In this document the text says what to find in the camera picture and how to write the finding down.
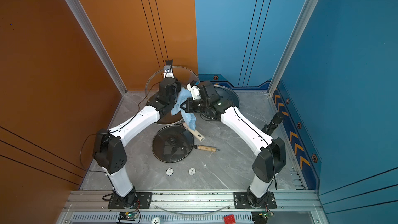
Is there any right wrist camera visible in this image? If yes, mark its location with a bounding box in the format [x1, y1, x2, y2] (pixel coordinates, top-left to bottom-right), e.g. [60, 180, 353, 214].
[187, 81, 201, 100]

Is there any aluminium front rail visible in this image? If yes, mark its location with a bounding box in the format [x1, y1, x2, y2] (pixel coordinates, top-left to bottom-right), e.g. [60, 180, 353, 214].
[62, 190, 323, 212]

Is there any brown wok cream handle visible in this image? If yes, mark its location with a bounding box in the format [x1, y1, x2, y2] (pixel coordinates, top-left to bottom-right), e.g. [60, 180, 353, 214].
[147, 93, 205, 142]

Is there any green circuit board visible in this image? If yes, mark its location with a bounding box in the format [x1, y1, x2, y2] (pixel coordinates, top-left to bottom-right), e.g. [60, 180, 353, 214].
[118, 212, 140, 224]

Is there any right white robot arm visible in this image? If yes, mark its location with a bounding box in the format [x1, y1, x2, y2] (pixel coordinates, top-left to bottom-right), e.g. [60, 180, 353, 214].
[181, 81, 287, 208]

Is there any large glass pot lid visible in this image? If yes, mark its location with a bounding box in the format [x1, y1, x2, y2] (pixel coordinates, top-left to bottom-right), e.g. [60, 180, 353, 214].
[144, 60, 200, 100]

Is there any small board with wires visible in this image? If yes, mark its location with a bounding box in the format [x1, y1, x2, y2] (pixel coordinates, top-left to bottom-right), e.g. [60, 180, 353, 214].
[259, 210, 274, 219]

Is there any small pan wooden handle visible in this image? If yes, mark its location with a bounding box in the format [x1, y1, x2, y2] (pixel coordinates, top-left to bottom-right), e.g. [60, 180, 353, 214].
[151, 123, 220, 163]

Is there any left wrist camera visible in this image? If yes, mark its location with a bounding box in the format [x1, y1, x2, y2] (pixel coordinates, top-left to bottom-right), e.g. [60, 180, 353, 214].
[163, 65, 174, 78]

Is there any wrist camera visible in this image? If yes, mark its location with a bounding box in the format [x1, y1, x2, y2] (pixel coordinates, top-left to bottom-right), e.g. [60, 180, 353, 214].
[163, 65, 174, 78]
[187, 81, 201, 100]

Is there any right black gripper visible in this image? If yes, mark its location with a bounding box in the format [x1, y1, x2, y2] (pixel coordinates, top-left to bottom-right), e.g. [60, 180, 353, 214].
[180, 98, 211, 113]

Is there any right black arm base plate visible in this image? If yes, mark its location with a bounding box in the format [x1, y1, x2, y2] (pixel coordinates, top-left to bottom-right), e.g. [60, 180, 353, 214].
[233, 191, 277, 209]

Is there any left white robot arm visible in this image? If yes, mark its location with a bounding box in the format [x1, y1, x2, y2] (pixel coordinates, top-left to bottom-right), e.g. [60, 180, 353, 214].
[93, 77, 181, 208]

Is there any red perforated block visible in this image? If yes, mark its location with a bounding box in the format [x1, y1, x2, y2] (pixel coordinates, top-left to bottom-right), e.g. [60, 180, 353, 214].
[223, 214, 236, 224]

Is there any right aluminium corner post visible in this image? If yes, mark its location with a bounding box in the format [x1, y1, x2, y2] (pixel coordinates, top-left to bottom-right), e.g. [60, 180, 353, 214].
[267, 0, 319, 96]

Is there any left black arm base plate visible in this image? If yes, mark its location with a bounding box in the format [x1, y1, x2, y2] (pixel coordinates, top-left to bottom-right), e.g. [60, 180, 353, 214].
[107, 192, 152, 210]

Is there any aluminium corner post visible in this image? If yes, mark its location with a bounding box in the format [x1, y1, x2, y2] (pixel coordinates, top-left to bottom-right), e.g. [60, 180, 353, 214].
[65, 0, 127, 96]
[267, 0, 319, 96]

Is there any light blue microfibre cloth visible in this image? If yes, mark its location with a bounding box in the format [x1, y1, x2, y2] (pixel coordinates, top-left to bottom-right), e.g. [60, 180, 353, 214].
[171, 88, 197, 130]

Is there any white round marker one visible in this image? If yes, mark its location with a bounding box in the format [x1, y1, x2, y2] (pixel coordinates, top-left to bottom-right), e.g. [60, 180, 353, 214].
[189, 168, 196, 175]

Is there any white round numbered tag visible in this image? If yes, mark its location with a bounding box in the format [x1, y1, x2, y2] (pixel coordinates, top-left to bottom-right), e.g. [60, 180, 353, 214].
[151, 217, 162, 224]

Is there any black wok black handle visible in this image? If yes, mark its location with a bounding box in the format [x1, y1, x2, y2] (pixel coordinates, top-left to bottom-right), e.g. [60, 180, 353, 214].
[200, 85, 240, 121]

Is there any left aluminium corner post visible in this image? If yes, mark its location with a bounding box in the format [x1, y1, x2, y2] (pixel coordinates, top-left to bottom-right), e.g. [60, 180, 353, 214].
[65, 0, 127, 96]

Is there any white round marker five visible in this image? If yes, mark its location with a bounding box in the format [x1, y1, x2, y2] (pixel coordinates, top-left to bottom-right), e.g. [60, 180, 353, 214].
[166, 168, 174, 176]

